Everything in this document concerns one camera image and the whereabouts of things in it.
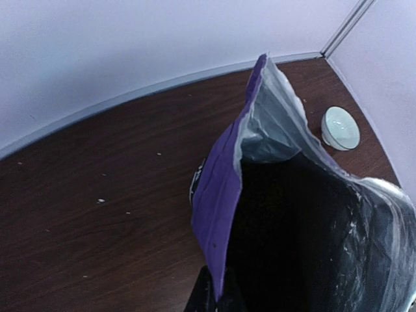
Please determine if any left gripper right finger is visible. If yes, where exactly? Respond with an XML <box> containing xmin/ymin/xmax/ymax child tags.
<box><xmin>217</xmin><ymin>267</ymin><xmax>248</xmax><ymax>312</ymax></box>

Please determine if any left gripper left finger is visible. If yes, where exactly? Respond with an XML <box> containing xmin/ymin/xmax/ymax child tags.
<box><xmin>183</xmin><ymin>266</ymin><xmax>216</xmax><ymax>312</ymax></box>

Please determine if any right aluminium frame post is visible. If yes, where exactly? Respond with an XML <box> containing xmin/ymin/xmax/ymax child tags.
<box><xmin>320</xmin><ymin>0</ymin><xmax>376</xmax><ymax>59</ymax></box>

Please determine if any purple pet food bag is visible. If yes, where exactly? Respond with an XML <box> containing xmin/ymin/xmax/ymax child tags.
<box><xmin>189</xmin><ymin>55</ymin><xmax>415</xmax><ymax>311</ymax></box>

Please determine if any light blue ceramic bowl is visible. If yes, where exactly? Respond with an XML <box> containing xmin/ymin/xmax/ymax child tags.
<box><xmin>321</xmin><ymin>106</ymin><xmax>360</xmax><ymax>151</ymax></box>

